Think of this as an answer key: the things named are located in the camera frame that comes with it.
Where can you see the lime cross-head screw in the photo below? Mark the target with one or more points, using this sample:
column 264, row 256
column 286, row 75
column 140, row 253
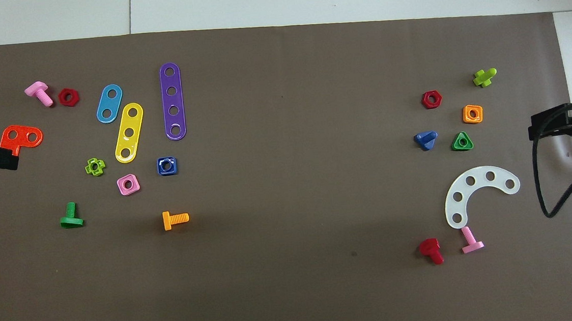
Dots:
column 484, row 78

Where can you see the red plastic screw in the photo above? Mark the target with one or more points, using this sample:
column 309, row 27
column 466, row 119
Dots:
column 429, row 247

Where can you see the blue square nut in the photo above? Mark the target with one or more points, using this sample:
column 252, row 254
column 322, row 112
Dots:
column 160, row 171

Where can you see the white curved five-hole strip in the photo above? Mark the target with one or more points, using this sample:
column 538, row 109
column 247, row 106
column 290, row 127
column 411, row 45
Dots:
column 479, row 176

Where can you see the yellow three-hole strip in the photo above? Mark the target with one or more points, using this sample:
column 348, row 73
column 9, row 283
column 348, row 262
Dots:
column 131, row 122

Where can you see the orange plastic screw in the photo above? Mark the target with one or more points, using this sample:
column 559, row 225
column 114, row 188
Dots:
column 166, row 221

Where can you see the purple four-hole strip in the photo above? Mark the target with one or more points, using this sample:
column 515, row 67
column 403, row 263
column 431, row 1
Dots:
column 172, row 101

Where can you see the red hexagonal nut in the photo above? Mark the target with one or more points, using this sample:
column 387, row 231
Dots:
column 425, row 101
column 61, row 98

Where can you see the green plastic screw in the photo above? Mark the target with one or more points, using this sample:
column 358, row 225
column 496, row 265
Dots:
column 71, row 221

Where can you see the pink plastic screw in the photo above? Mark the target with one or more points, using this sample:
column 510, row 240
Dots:
column 472, row 246
column 37, row 90

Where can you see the lime cross-shaped nut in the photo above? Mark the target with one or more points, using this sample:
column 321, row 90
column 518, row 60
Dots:
column 88, row 168

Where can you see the blue two-hole strip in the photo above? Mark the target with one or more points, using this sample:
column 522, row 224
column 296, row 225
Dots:
column 109, row 103

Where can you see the orange square nut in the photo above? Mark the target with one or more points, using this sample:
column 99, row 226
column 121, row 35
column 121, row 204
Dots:
column 466, row 119

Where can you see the blue triangle-head screw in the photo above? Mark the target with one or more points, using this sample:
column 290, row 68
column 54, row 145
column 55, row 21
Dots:
column 425, row 141

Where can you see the orange three-hole angle plate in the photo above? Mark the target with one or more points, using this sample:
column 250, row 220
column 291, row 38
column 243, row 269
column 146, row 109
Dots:
column 22, row 134

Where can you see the green triangular nut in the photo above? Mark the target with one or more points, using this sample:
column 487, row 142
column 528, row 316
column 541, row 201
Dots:
column 456, row 147

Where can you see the brown table mat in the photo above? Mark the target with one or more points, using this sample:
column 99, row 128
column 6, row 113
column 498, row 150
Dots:
column 291, row 231

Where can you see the pink square nut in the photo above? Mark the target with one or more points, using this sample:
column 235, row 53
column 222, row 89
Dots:
column 135, row 188

